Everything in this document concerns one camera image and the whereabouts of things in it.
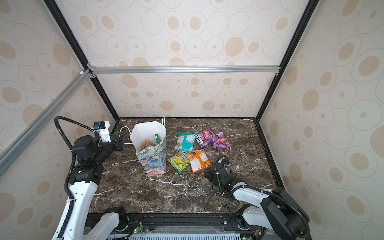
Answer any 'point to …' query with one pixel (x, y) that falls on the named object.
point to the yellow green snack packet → (179, 160)
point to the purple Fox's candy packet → (206, 137)
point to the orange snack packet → (198, 160)
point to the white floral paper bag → (149, 140)
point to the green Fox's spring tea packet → (157, 138)
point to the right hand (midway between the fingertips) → (206, 171)
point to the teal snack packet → (185, 142)
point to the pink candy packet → (221, 141)
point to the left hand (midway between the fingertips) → (126, 130)
